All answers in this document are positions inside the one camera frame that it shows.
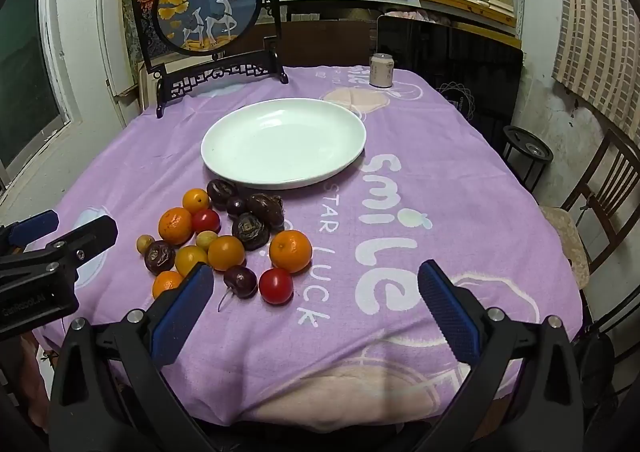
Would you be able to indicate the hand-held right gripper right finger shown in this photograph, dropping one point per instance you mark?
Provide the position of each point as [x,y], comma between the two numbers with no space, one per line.
[450,312]

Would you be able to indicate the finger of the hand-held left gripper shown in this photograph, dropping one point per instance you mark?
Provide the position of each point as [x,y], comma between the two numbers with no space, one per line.
[85,239]
[35,228]

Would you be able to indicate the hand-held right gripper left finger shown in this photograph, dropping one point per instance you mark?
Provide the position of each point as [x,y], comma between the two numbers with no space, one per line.
[182,317]

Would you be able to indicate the small mandarin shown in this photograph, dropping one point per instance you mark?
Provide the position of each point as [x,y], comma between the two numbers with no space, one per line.
[166,283]

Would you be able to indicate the yellow cherry tomato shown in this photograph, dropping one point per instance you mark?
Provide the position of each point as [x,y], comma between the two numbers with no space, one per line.
[191,260]

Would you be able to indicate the small tan longan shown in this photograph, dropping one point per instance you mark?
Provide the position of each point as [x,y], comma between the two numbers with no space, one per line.
[145,243]
[206,239]

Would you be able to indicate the dark water chestnut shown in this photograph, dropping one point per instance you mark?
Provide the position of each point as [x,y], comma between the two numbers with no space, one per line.
[159,257]
[265,212]
[222,193]
[251,231]

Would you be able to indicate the dark cherry with stem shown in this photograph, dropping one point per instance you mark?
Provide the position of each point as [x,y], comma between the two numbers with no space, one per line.
[240,281]

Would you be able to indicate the orange cherry tomato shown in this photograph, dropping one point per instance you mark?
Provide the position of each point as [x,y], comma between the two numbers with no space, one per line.
[195,201]
[226,252]

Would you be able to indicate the orange mandarin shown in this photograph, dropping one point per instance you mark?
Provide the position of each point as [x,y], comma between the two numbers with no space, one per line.
[290,250]
[175,225]

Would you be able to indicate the red cherry tomato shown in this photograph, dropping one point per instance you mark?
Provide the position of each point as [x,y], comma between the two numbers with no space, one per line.
[276,286]
[206,221]

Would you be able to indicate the dark red cherry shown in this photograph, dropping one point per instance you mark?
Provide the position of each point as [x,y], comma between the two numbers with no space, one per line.
[236,206]

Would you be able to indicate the white plate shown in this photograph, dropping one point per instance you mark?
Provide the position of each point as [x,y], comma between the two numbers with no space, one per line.
[285,141]

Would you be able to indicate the wooden chair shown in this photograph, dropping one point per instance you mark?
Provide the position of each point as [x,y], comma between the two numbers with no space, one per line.
[565,237]

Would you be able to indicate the purple printed tablecloth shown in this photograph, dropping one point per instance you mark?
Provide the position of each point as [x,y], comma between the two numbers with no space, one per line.
[450,146]

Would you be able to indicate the window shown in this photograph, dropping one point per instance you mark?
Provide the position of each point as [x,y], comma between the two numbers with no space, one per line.
[25,56]

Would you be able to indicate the black round stand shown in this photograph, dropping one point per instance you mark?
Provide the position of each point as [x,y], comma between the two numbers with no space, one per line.
[527,144]

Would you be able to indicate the white board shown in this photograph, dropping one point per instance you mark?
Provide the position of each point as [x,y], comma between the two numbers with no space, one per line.
[112,41]

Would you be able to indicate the beige can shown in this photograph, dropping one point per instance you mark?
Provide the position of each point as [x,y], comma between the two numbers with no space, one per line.
[381,71]

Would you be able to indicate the round deer screen ornament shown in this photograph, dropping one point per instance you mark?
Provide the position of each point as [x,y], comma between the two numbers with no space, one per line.
[207,6]

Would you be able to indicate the checkered wall hanging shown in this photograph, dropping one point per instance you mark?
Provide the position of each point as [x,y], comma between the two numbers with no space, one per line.
[595,31]

